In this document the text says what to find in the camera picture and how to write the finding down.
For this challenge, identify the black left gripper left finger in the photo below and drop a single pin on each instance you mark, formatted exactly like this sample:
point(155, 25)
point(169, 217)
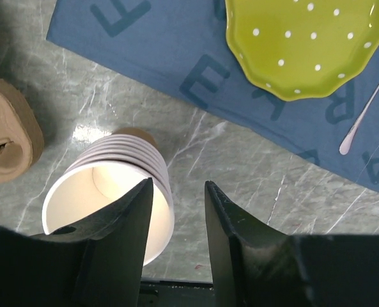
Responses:
point(96, 261)

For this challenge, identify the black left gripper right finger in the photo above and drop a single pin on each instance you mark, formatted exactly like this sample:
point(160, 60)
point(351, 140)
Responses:
point(255, 265)

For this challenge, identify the stack of brown paper cups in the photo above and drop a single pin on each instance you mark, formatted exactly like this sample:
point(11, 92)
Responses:
point(106, 171)

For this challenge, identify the brown cardboard cup carrier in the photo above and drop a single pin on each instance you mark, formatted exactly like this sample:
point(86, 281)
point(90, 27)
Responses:
point(21, 138)

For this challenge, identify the green polka dot plate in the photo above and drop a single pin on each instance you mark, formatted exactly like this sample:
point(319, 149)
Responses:
point(302, 49)

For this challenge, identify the blue letter placemat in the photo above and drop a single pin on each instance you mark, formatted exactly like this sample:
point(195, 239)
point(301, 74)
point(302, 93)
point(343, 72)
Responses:
point(179, 48)

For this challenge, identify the silver spoon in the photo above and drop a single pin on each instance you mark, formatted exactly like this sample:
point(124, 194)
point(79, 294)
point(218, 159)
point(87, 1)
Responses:
point(346, 143)

